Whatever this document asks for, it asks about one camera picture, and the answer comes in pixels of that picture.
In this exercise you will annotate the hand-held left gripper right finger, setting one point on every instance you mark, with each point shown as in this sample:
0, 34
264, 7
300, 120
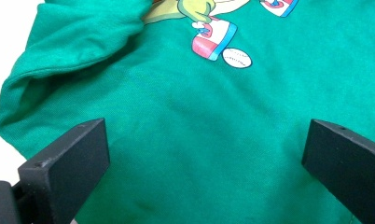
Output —
347, 168

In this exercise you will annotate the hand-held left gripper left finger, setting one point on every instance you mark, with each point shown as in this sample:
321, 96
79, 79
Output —
67, 168

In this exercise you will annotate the green printed t-shirt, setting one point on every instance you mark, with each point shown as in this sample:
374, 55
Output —
201, 124

